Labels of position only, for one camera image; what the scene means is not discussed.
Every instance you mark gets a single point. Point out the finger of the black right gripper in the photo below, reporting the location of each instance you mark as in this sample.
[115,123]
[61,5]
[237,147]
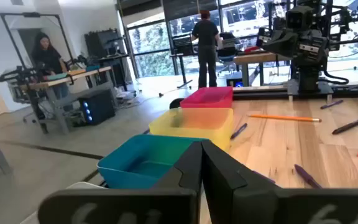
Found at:
[283,48]
[272,35]

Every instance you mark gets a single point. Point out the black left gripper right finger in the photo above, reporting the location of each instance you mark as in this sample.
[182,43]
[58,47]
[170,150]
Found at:
[259,205]

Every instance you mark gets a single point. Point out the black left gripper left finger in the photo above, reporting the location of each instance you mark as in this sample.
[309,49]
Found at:
[166,202]

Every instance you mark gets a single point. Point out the purple pen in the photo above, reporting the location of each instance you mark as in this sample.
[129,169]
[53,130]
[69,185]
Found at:
[331,104]
[306,175]

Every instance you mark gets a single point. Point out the black pen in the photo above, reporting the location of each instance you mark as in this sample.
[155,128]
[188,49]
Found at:
[353,124]

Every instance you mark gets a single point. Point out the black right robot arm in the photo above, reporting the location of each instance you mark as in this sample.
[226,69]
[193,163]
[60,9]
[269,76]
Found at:
[309,77]

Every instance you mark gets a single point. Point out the small black robot arm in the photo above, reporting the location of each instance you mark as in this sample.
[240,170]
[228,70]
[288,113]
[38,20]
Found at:
[78,60]
[17,74]

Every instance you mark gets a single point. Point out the wooden work table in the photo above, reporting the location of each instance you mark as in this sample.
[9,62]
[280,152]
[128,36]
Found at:
[256,58]

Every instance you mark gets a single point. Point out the black office chair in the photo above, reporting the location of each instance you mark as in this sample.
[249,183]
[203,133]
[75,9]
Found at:
[228,43]

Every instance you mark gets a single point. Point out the teal plastic bin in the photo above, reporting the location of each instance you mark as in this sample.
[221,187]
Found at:
[129,155]

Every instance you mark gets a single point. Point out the person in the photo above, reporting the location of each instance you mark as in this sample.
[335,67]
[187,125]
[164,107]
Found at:
[205,37]
[47,59]

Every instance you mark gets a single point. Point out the orange pencil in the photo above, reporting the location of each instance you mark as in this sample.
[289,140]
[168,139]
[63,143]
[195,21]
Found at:
[284,118]

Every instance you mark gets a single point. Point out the blue eraser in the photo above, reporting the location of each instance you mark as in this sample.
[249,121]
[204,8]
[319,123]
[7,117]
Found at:
[239,131]

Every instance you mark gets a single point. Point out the yellow plastic bin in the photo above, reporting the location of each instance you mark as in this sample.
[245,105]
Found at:
[197,130]

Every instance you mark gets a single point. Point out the black desk monitor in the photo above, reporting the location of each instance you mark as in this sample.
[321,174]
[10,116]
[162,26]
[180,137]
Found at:
[183,45]

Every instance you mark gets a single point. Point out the pink plastic bin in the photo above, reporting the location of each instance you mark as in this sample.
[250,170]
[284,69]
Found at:
[207,98]

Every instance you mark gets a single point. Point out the black standing desk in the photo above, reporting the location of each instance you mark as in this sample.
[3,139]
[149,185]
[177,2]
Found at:
[182,67]

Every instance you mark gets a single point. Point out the black rounded object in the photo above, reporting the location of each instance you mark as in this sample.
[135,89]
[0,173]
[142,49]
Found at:
[176,103]

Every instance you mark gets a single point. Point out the computer tower with blue lights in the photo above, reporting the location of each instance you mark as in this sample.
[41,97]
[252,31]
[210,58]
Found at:
[101,107]

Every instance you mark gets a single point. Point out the wooden desk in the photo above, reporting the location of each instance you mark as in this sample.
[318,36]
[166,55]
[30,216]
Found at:
[79,75]

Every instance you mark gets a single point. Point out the black equipment rack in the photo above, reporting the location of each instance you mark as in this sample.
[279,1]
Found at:
[104,43]

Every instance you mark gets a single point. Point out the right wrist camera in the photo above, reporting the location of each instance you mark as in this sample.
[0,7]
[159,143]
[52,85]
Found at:
[300,17]

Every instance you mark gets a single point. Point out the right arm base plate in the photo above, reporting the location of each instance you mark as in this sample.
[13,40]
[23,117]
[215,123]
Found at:
[325,88]

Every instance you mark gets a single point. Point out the black aluminium table frame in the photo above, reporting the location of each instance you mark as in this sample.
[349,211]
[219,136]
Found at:
[259,93]

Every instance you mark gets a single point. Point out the black frame stand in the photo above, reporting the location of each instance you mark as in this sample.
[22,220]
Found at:
[31,14]

